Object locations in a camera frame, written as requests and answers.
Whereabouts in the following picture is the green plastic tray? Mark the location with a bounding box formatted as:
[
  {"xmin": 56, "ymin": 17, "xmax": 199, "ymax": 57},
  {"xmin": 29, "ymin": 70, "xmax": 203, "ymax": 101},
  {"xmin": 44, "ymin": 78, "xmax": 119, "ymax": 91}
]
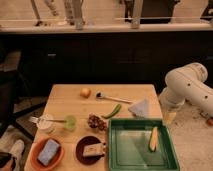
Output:
[{"xmin": 108, "ymin": 119, "xmax": 180, "ymax": 171}]

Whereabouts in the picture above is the dark brown plate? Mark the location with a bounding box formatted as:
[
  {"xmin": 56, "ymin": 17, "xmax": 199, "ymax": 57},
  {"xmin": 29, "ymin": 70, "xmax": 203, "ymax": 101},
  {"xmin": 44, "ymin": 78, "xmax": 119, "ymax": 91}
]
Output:
[{"xmin": 75, "ymin": 136, "xmax": 106, "ymax": 165}]

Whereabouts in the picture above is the green chili pepper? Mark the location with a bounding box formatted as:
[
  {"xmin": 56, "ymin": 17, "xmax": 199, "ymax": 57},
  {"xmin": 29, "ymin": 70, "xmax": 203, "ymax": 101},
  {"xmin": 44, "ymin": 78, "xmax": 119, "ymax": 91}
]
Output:
[{"xmin": 101, "ymin": 104, "xmax": 122, "ymax": 119}]

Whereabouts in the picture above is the white sneaker shoe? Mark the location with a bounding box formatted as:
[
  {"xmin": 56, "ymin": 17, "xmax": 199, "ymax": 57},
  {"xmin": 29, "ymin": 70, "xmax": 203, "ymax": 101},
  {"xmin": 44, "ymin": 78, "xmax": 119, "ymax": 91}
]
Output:
[{"xmin": 9, "ymin": 139, "xmax": 25, "ymax": 171}]

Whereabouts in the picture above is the blue grey sponge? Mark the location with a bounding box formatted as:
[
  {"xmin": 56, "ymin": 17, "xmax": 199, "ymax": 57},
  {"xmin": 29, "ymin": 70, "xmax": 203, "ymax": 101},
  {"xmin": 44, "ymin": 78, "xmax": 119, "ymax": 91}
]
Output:
[{"xmin": 37, "ymin": 139, "xmax": 60, "ymax": 166}]

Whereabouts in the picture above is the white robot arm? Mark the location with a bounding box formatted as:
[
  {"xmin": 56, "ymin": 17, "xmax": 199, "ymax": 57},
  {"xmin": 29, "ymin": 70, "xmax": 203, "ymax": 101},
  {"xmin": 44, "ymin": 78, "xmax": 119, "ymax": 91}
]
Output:
[{"xmin": 159, "ymin": 62, "xmax": 213, "ymax": 125}]

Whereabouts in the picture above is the silver fork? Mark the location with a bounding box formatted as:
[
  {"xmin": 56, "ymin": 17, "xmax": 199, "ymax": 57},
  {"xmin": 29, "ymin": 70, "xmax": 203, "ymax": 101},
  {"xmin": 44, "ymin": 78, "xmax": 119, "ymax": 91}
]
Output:
[{"xmin": 29, "ymin": 116, "xmax": 66, "ymax": 123}]

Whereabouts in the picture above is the dark grape bunch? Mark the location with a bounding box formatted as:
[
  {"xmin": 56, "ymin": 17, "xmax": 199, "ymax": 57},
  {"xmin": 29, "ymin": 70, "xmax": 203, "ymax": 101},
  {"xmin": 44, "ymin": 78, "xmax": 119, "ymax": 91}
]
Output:
[{"xmin": 88, "ymin": 114, "xmax": 107, "ymax": 131}]

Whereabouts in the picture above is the orange bowl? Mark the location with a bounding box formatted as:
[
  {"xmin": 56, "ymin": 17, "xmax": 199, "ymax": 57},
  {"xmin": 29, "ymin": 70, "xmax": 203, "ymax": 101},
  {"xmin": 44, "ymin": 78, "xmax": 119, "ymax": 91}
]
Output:
[{"xmin": 30, "ymin": 138, "xmax": 64, "ymax": 171}]

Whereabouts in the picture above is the beige block on plate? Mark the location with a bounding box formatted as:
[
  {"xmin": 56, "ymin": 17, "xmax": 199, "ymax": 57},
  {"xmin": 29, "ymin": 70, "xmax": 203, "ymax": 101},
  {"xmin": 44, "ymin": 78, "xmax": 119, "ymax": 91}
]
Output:
[{"xmin": 83, "ymin": 143, "xmax": 104, "ymax": 157}]

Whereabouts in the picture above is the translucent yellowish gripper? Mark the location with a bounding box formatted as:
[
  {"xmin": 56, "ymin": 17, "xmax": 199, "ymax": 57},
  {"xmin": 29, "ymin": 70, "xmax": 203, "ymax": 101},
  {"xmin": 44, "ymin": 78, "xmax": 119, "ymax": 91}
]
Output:
[{"xmin": 162, "ymin": 102, "xmax": 181, "ymax": 125}]

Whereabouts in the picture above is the green small cup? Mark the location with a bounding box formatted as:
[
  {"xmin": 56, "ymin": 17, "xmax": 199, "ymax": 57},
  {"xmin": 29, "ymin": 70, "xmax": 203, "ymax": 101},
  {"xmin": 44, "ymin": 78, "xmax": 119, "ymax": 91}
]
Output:
[{"xmin": 64, "ymin": 116, "xmax": 76, "ymax": 131}]

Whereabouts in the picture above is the black office chair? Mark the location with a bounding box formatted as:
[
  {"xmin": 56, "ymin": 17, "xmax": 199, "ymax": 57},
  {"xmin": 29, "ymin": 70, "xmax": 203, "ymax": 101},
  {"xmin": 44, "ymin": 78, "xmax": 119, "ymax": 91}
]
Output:
[{"xmin": 0, "ymin": 49, "xmax": 48, "ymax": 141}]

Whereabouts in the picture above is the black-headed wooden brush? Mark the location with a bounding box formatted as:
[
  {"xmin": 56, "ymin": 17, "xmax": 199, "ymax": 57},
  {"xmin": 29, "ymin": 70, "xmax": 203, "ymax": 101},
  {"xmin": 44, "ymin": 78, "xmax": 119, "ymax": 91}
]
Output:
[{"xmin": 96, "ymin": 92, "xmax": 132, "ymax": 104}]

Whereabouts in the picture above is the small orange fruit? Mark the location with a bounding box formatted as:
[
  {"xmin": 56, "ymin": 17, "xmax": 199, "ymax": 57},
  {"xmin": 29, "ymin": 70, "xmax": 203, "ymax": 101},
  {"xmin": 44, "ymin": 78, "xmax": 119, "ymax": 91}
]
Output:
[{"xmin": 80, "ymin": 88, "xmax": 91, "ymax": 98}]

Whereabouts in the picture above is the grey folded cloth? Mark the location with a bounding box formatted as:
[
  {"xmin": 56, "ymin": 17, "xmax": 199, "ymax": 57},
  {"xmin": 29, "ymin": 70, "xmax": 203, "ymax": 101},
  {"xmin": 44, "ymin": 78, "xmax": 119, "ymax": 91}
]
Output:
[{"xmin": 128, "ymin": 99, "xmax": 149, "ymax": 117}]

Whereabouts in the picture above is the white small bowl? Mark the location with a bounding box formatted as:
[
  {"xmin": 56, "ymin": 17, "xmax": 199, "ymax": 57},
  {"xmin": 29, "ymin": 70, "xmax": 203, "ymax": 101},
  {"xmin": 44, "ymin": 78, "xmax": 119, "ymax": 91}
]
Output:
[{"xmin": 36, "ymin": 114, "xmax": 54, "ymax": 133}]

